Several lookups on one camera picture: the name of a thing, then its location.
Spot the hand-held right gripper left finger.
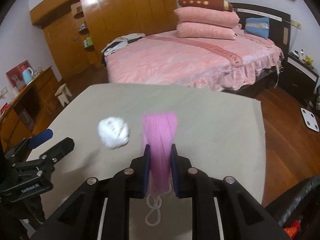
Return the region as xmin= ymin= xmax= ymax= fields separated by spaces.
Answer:
xmin=30 ymin=145 xmax=152 ymax=240

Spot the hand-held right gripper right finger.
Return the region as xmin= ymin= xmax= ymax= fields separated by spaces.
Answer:
xmin=171 ymin=144 xmax=289 ymax=240

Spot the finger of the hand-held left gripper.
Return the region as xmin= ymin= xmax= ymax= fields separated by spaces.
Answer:
xmin=14 ymin=137 xmax=75 ymax=175
xmin=4 ymin=129 xmax=54 ymax=163

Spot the white tissue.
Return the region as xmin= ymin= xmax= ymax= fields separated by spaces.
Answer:
xmin=97 ymin=116 xmax=131 ymax=150

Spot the black plastic garbage bag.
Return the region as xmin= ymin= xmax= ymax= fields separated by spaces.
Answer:
xmin=265 ymin=176 xmax=320 ymax=240

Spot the wooden sideboard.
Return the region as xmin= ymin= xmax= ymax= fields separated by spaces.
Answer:
xmin=0 ymin=66 xmax=62 ymax=160

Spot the small white stool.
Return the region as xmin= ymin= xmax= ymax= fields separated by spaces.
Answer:
xmin=54 ymin=84 xmax=73 ymax=105

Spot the light blue kettle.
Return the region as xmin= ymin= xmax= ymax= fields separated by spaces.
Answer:
xmin=22 ymin=66 xmax=35 ymax=85

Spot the red box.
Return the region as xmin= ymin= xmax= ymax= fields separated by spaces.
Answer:
xmin=5 ymin=60 xmax=32 ymax=90

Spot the bed with pink bedspread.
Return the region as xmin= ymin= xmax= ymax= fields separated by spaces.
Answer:
xmin=101 ymin=29 xmax=285 ymax=93

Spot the pile of clothes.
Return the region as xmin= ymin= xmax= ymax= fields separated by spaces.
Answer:
xmin=101 ymin=33 xmax=145 ymax=57

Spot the orange foam net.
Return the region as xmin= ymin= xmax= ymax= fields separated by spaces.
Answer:
xmin=284 ymin=220 xmax=302 ymax=238

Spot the pink pillow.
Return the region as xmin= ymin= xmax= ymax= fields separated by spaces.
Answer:
xmin=176 ymin=22 xmax=237 ymax=40
xmin=174 ymin=7 xmax=240 ymax=29

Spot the white bathroom scale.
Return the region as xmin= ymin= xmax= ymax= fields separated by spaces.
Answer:
xmin=300 ymin=108 xmax=320 ymax=133

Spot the wooden wardrobe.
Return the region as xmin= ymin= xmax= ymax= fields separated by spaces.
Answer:
xmin=29 ymin=0 xmax=179 ymax=84

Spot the black nightstand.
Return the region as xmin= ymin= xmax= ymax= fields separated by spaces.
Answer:
xmin=279 ymin=51 xmax=319 ymax=105

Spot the blue cushion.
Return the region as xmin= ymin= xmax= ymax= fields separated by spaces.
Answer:
xmin=244 ymin=17 xmax=270 ymax=39

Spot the brown polka dot pillow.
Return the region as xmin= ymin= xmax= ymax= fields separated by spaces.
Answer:
xmin=178 ymin=0 xmax=234 ymax=12

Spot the black headboard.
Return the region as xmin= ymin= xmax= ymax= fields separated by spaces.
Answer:
xmin=230 ymin=2 xmax=292 ymax=55

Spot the white hanging cable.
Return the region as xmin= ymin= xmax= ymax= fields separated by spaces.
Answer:
xmin=274 ymin=59 xmax=283 ymax=89

